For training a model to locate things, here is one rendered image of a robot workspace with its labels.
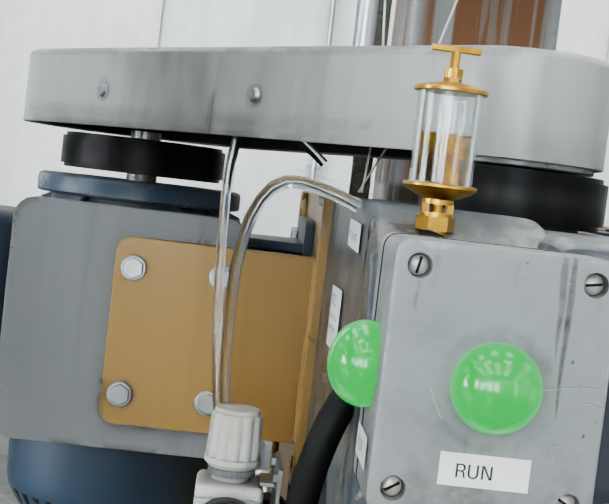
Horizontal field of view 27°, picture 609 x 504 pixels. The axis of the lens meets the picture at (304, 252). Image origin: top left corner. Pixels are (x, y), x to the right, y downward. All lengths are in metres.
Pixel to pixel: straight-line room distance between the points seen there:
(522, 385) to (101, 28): 5.33
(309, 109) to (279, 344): 0.22
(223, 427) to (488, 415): 0.29
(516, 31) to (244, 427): 0.43
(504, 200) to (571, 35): 5.28
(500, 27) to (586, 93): 0.38
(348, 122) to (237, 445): 0.18
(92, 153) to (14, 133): 4.82
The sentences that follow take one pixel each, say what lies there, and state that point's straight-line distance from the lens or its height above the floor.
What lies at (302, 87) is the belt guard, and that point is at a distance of 0.67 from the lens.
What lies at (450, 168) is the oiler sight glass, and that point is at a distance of 0.48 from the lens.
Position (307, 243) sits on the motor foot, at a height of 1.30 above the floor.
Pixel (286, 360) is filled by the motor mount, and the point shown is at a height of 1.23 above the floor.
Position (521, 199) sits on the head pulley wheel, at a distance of 0.57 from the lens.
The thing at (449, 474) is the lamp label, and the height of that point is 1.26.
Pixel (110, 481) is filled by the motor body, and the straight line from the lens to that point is 0.89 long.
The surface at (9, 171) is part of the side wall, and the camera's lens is 5.71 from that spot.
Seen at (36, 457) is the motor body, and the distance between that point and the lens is 0.91.
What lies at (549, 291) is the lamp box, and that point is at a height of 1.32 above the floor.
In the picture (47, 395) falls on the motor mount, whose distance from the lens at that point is 0.86.
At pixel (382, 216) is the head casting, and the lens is 0.50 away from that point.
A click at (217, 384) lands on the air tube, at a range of 0.72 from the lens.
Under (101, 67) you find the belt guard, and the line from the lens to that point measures 0.83.
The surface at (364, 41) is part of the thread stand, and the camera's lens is 0.80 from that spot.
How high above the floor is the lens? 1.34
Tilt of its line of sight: 3 degrees down
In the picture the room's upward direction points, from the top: 7 degrees clockwise
